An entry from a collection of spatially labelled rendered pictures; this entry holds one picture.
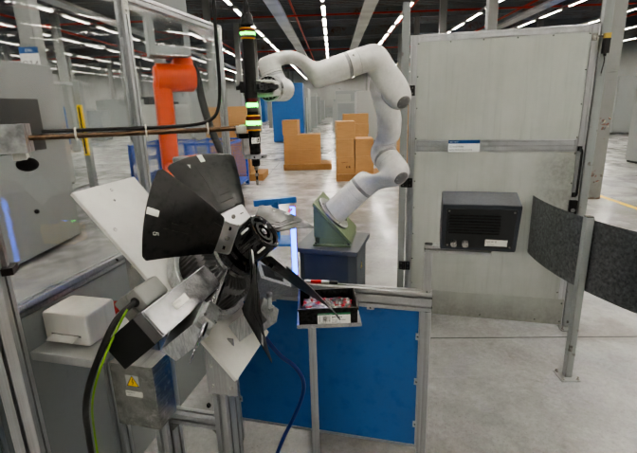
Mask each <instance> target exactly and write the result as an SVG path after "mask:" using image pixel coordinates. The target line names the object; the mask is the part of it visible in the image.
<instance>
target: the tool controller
mask: <svg viewBox="0 0 637 453"><path fill-rule="evenodd" d="M522 209H523V206H522V203H521V202H520V199H519V195H518V193H517V192H496V191H447V190H444V191H442V203H441V218H440V232H439V233H440V247H441V248H444V249H463V250H482V251H501V252H515V251H516V246H517V241H518V235H519V225H520V219H521V214H522Z"/></svg>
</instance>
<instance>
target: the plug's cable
mask: <svg viewBox="0 0 637 453"><path fill-rule="evenodd" d="M136 305H137V301H136V300H132V301H131V302H130V303H128V304H127V305H126V306H125V307H124V308H122V309H121V310H120V311H119V312H118V313H117V315H116V316H115V317H114V318H113V320H112V321H111V323H110V325H109V327H108V329H107V331H106V333H105V335H104V337H103V339H102V342H101V344H100V347H99V349H98V352H97V354H96V357H95V359H94V362H93V364H92V367H91V370H90V373H89V375H88V378H87V381H86V385H85V389H84V394H83V400H82V420H83V427H84V434H85V440H86V445H87V451H88V453H94V446H93V441H92V434H91V427H90V420H89V400H90V394H91V390H92V386H93V383H94V379H95V376H96V373H97V371H98V373H97V377H96V380H95V384H94V388H93V392H92V399H91V419H92V427H93V433H94V440H95V447H96V453H99V449H98V443H97V435H96V429H95V420H94V398H95V392H96V387H97V384H98V380H99V377H100V371H101V368H102V366H103V363H104V360H105V358H106V355H107V354H108V352H109V349H110V347H111V345H112V342H113V340H114V338H115V336H114V334H115V333H116V332H117V331H118V328H119V326H120V324H121V322H122V321H123V319H124V317H125V316H126V314H127V312H128V311H130V310H131V309H132V308H133V307H134V306H136ZM117 325H118V326H117ZM116 327H117V328H116ZM115 329H116V330H115ZM114 330H115V331H114ZM113 332H114V333H113ZM111 337H112V338H111ZM110 338H111V340H110ZM109 340H110V342H109ZM108 342H109V344H108ZM107 345H108V347H107ZM106 347H107V349H106ZM105 350H106V351H105ZM104 352H105V353H104ZM103 354H104V355H103ZM102 357H103V358H102ZM101 359H102V360H101ZM100 362H101V363H100ZM99 366H100V367H99ZM98 369H99V370H98Z"/></svg>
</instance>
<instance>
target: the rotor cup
mask: <svg viewBox="0 0 637 453"><path fill-rule="evenodd" d="M247 227H248V231H246V232H245V233H244V234H243V235H242V234H241V233H242V232H243V231H244V230H245V229H246V228H247ZM262 228H263V229H265V230H266V234H263V233H262ZM278 245H279V237H278V234H277V232H276V230H275V229H274V227H273V226H272V225H270V224H269V223H268V222H267V221H266V220H265V219H264V218H263V217H261V216H258V215H252V216H250V217H248V218H247V219H246V220H245V221H244V222H243V223H242V224H241V225H239V229H238V232H237V235H236V238H235V241H234V244H233V247H232V249H231V252H230V253H229V255H227V254H222V253H219V254H220V256H221V258H222V259H223V261H224V262H225V263H226V265H227V266H228V267H229V268H231V269H232V270H233V271H235V272H236V273H238V274H241V275H249V271H246V265H249V250H250V248H251V250H252V251H253V255H254V260H256V262H255V265H256V268H257V267H258V262H259V261H261V260H262V259H263V258H264V257H266V256H267V255H268V254H269V253H270V252H272V251H273V250H274V249H275V248H276V247H277V246H278ZM263 247H265V249H264V250H263V251H261V252H260V253H259V254H258V253H257V252H258V251H259V250H260V249H261V248H263Z"/></svg>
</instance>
